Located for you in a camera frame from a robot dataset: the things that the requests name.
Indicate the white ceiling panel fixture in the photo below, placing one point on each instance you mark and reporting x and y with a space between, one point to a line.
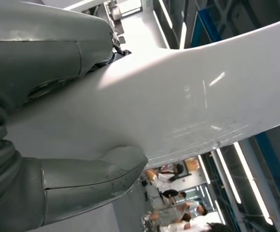
127 8

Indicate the person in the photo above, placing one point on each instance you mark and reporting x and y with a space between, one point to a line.
171 214
171 194
163 179

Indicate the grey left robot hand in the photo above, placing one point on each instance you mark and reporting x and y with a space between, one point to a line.
45 48

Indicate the white ceiling light strip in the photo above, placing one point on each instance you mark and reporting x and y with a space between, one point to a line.
253 184
182 35
228 176
165 14
204 169

